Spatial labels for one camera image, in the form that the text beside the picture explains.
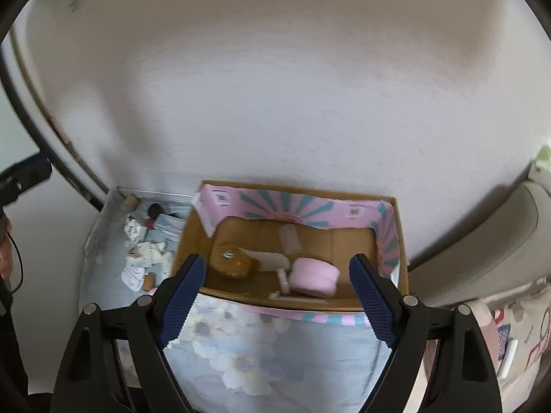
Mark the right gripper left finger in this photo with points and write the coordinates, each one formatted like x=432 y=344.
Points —
x=114 y=360

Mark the cork stopper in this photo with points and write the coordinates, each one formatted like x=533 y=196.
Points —
x=131 y=202

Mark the red lip gloss tube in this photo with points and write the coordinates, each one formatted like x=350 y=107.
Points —
x=150 y=223

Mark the white patterned tissue pack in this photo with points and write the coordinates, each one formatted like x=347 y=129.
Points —
x=134 y=229

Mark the black cosmetic jar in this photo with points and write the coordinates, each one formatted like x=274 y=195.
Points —
x=154 y=211

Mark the pink patterned cardboard box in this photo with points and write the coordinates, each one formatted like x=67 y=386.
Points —
x=332 y=226

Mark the clear plastic cup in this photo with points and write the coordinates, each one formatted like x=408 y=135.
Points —
x=290 y=241

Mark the grey chair backrest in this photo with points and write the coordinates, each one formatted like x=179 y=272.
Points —
x=510 y=249

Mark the crumpled stained tissue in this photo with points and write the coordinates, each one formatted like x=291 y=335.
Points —
x=146 y=254

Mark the white printed tote bag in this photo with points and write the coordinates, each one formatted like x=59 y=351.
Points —
x=516 y=328

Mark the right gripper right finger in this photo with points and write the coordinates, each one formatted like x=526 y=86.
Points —
x=463 y=378

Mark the green white item on chair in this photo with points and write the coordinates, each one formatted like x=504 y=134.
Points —
x=542 y=160

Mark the orange round sponge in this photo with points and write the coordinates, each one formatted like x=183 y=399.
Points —
x=230 y=261

